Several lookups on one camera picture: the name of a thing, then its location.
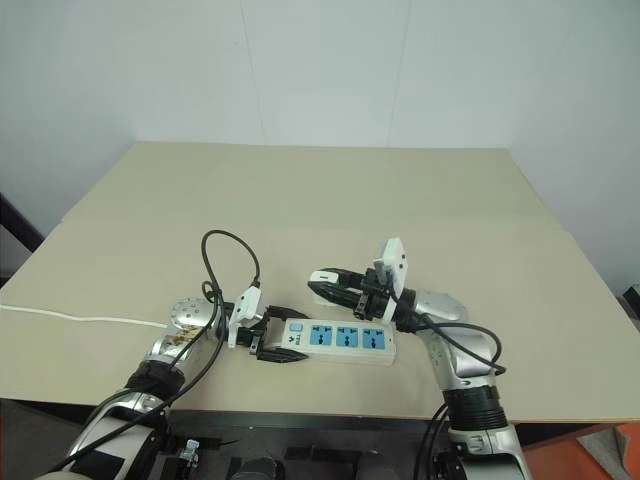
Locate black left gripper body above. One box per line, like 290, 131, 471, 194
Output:
237, 306, 276, 358

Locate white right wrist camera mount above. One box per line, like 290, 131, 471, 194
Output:
370, 237, 412, 321

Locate white power strip blue sockets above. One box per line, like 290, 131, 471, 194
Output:
263, 317, 400, 368

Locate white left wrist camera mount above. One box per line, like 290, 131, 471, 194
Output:
227, 285, 266, 350

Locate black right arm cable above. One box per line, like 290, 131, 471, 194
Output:
392, 294, 508, 480

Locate black object at room edge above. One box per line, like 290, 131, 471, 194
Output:
621, 282, 640, 332

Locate grey felt piece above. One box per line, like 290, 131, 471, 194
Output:
576, 416, 634, 467

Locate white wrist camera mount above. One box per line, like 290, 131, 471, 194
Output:
227, 285, 266, 350
370, 237, 412, 321

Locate white charger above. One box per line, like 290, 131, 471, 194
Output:
307, 268, 354, 305

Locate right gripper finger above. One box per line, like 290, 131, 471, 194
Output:
306, 282, 360, 309
326, 267, 369, 289

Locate white power strip cable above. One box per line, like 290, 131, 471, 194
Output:
0, 303, 171, 330

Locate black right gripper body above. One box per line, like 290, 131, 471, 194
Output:
352, 268, 397, 322

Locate dark rounded shape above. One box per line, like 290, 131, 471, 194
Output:
233, 455, 282, 480

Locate orange panel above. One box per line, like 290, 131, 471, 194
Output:
514, 418, 640, 480

